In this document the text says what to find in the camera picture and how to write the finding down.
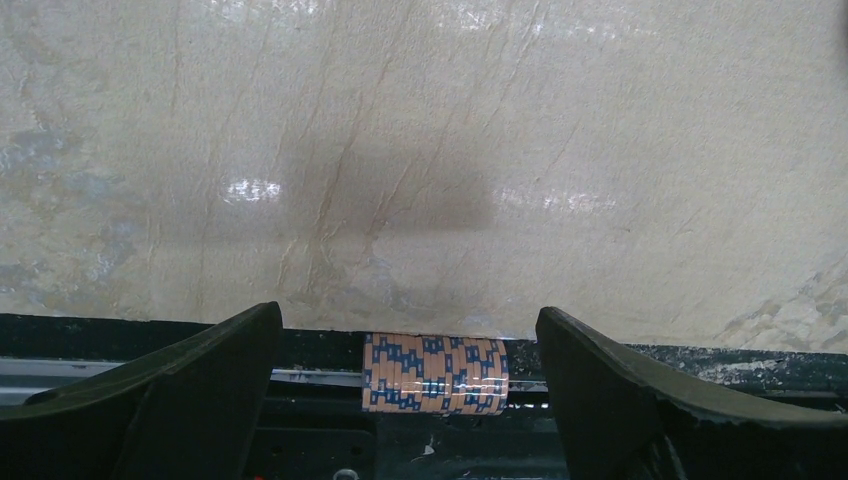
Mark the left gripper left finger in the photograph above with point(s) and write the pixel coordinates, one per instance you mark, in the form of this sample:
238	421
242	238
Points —
186	411

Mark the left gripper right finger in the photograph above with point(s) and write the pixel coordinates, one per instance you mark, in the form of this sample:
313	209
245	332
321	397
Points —
623	415

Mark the orange blue chip stack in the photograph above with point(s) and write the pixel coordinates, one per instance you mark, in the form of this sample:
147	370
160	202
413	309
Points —
434	375

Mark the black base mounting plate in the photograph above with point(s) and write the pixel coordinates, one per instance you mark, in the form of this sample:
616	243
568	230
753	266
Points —
322	432

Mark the aluminium frame rail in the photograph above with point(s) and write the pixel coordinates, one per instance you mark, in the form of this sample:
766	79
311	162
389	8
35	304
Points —
26	378

